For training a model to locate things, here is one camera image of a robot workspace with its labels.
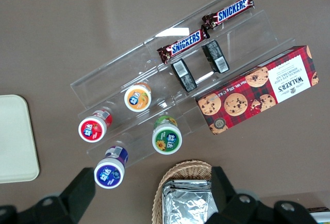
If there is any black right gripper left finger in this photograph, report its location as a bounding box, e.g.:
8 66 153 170
0 167 96 224

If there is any red lid gum bottle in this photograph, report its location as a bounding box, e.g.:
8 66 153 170
78 109 113 143

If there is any woven wicker basket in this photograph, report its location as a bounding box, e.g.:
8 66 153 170
151 159 213 224

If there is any purple lid gum bottle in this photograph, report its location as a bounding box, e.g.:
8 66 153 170
93 146 129 189

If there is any black small snack pack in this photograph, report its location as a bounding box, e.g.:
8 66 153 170
202 40 230 74
171 58 197 93

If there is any orange lid gum bottle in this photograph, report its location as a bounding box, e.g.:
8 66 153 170
124 82 152 113

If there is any foil wrapped sandwich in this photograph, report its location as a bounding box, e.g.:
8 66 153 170
161 179 219 224

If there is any cream plastic tray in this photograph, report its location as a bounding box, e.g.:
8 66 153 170
0 94 40 184

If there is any Snickers chocolate bar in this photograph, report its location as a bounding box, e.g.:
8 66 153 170
201 0 255 30
157 26 210 65

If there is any clear acrylic tiered display stand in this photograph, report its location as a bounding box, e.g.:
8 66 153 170
70 0 296 168

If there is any red tartan Walkers cookie box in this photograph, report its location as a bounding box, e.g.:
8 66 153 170
195 45 320 135

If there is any green lid gum bottle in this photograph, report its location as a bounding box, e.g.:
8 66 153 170
152 115 183 155

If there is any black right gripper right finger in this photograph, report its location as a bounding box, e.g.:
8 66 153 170
205 166 318 224

